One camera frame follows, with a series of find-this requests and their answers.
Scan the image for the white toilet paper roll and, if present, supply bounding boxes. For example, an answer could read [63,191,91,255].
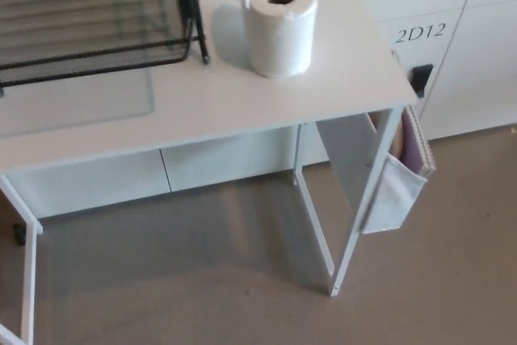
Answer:
[237,0,319,80]

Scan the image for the white desk with metal frame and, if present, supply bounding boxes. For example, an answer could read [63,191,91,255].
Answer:
[0,0,417,345]

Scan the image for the white fabric side pocket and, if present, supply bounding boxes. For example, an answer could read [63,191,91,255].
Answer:
[360,154,428,235]

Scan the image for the black mesh file tray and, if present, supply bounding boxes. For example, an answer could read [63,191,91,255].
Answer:
[0,0,211,98]

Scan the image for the spiral bound notebook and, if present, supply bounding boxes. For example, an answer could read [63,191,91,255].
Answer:
[398,104,439,181]

